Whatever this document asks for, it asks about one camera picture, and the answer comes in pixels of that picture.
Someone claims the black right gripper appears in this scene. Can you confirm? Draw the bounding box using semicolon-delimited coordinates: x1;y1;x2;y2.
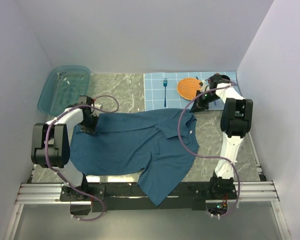
189;90;220;114

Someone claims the blue t shirt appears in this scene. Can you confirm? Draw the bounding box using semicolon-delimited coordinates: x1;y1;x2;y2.
70;108;199;206

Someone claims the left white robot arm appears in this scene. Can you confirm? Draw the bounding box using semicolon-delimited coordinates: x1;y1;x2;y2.
31;96;103;201

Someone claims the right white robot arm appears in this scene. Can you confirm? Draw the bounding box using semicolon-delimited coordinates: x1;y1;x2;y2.
190;73;254;199

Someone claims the orange woven round trivet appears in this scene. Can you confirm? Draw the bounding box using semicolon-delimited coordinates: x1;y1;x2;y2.
177;77;203;101

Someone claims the orange black mug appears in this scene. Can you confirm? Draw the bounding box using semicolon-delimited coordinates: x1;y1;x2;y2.
215;73;231;81

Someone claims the blue fork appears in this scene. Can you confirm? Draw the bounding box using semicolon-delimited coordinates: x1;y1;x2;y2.
163;77;168;108

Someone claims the blue checked placemat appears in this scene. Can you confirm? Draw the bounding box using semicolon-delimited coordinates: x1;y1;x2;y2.
142;70;241;112

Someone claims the teal plastic bin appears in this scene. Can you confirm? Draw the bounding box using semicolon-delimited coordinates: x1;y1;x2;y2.
37;65;91;117

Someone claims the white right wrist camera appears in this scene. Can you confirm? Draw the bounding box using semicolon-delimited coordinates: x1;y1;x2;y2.
199;78;211;92

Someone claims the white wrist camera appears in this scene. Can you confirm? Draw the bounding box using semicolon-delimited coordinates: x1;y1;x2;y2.
91;98;103;111
199;78;211;92

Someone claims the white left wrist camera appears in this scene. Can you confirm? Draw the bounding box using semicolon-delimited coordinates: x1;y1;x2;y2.
91;98;103;111

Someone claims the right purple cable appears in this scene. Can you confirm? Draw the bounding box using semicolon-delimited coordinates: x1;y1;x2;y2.
177;77;241;218

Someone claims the purple cable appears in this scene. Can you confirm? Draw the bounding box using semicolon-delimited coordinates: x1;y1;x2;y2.
177;77;241;218
44;95;120;222

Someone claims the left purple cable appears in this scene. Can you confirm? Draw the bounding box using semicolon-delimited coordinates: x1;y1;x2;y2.
44;95;120;222

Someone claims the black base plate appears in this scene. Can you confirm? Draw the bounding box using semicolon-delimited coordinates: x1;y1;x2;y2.
59;179;240;216

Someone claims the aluminium rail frame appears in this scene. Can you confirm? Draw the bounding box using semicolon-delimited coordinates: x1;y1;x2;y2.
4;165;290;240

